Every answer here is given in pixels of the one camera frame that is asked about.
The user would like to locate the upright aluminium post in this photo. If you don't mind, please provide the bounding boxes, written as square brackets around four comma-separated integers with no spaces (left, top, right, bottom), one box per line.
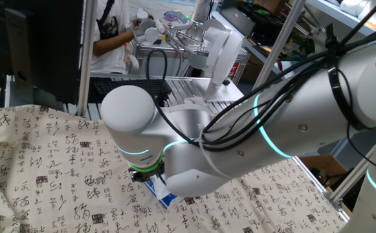
[76,0,98,118]

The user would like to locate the aluminium table edge rail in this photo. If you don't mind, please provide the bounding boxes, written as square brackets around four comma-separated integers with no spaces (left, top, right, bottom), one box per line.
[291,156,352,224]

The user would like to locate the red and white sign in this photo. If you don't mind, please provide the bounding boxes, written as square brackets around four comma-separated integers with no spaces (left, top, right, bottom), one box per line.
[228,61,241,82]

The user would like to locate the person in printed white shirt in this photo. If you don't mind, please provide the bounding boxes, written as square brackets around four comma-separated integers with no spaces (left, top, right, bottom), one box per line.
[89,0,140,76]

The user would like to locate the black tool case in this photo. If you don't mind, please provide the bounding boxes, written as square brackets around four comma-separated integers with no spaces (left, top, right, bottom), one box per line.
[238,0,294,46]

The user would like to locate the black computer monitor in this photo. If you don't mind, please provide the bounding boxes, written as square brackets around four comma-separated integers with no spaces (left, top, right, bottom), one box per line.
[0,0,85,113]

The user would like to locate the slanted aluminium post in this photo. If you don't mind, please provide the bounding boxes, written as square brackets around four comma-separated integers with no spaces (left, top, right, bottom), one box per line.
[251,0,307,92]

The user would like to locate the metal shelf rack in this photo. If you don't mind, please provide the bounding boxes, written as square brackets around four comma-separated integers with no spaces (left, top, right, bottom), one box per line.
[284,0,376,38]

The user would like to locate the black keyboard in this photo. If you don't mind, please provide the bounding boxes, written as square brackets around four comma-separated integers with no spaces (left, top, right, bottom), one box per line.
[93,78,173,97]

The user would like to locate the blue tissue pack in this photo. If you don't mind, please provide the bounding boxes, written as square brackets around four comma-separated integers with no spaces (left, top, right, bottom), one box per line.
[143,174,184,210]

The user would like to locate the brown cardboard box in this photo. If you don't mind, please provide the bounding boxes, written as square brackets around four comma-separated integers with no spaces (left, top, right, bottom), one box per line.
[299,154,349,195]

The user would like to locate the aluminium post with foot bracket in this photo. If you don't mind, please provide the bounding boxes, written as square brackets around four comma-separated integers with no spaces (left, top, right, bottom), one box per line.
[323,142,376,211]

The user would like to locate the black desk mat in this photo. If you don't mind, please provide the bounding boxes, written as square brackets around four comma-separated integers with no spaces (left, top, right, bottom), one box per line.
[86,76,120,105]

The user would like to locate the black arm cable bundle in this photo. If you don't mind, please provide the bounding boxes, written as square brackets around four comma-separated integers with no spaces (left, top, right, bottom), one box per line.
[145,0,376,175]

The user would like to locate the grey laptop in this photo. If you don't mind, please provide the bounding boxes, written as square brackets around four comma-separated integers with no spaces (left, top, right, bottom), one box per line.
[219,6,257,37]

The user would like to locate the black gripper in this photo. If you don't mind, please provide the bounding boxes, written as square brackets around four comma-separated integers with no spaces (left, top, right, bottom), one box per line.
[129,161,166,184]

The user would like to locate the white pulled napkin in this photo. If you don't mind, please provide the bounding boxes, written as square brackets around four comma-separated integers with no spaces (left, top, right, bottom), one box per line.
[150,175,168,199]

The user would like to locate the white cable strap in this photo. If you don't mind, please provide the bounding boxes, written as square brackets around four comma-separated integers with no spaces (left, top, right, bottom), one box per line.
[163,96,237,181]

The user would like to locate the metal cart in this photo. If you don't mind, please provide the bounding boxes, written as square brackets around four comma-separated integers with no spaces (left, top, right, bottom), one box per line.
[132,41,252,85]

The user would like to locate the beige calligraphy tablecloth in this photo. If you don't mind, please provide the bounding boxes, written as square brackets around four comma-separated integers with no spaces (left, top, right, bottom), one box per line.
[0,104,350,233]

